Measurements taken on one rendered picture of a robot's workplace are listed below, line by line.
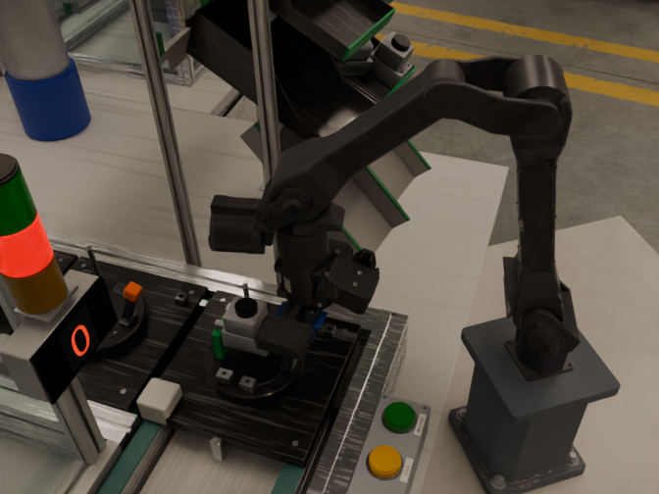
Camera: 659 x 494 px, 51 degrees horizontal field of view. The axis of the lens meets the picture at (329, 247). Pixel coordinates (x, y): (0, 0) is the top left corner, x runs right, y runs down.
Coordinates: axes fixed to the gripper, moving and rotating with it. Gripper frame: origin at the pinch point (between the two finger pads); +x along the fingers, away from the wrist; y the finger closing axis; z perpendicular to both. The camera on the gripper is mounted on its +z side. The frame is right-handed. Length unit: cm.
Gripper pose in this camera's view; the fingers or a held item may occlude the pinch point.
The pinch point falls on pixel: (308, 321)
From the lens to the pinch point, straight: 89.0
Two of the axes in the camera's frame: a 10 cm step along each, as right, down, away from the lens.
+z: 9.4, 2.1, -2.7
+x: 0.3, 7.4, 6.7
